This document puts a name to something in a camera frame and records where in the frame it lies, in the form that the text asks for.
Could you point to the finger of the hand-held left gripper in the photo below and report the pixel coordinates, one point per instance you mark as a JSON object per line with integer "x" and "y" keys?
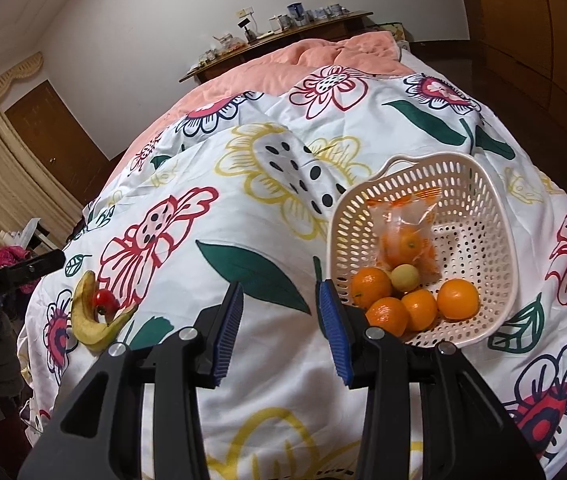
{"x": 18, "y": 272}

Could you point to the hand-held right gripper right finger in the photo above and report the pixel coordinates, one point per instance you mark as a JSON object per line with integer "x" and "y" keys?
{"x": 336, "y": 337}

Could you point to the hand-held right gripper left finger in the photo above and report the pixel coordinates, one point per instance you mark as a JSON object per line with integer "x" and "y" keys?
{"x": 226, "y": 332}

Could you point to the orange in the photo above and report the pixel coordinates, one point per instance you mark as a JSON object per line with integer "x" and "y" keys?
{"x": 371, "y": 287}
{"x": 387, "y": 316}
{"x": 420, "y": 308}
{"x": 457, "y": 299}

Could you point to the red tomato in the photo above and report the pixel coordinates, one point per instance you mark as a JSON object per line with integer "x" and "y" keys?
{"x": 104, "y": 300}

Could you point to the small yellow-green citrus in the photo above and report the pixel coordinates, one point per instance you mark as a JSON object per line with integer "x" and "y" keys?
{"x": 405, "y": 277}

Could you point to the yellow banana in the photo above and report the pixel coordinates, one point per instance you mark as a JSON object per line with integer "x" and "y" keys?
{"x": 94, "y": 330}

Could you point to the plastic bag of oranges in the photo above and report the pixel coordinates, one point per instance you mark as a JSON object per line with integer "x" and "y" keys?
{"x": 406, "y": 237}

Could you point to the cream plastic basket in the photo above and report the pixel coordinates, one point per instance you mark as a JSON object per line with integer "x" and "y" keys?
{"x": 478, "y": 240}

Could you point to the pink cloth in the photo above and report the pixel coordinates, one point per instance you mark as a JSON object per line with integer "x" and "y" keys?
{"x": 11, "y": 257}

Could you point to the white rack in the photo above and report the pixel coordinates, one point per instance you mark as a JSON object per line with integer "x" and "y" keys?
{"x": 31, "y": 235}

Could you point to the white floral quilt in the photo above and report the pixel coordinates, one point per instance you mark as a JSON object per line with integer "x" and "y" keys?
{"x": 273, "y": 240}

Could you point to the brown wooden door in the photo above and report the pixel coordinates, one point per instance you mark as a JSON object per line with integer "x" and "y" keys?
{"x": 58, "y": 140}

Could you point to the pink blanket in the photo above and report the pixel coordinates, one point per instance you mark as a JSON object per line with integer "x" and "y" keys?
{"x": 273, "y": 67}

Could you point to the clear box of trinkets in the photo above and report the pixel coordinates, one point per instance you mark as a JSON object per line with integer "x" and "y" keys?
{"x": 226, "y": 41}

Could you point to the wooden headboard shelf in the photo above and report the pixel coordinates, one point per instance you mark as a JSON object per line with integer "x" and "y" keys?
{"x": 273, "y": 42}

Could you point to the dark small stand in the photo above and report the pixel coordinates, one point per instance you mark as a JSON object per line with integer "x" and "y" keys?
{"x": 249, "y": 28}

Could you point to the pale patterned pillow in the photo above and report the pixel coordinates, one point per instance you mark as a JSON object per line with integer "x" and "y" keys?
{"x": 395, "y": 31}

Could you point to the small glass jar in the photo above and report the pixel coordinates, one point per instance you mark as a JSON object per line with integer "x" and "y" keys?
{"x": 280, "y": 21}

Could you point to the blue patterned mug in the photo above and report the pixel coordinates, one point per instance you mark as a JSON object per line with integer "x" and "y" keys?
{"x": 295, "y": 12}

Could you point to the brown wooden wardrobe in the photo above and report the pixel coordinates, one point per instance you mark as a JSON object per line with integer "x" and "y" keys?
{"x": 538, "y": 35}

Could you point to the white wall switch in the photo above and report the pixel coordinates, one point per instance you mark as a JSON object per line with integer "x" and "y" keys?
{"x": 245, "y": 11}

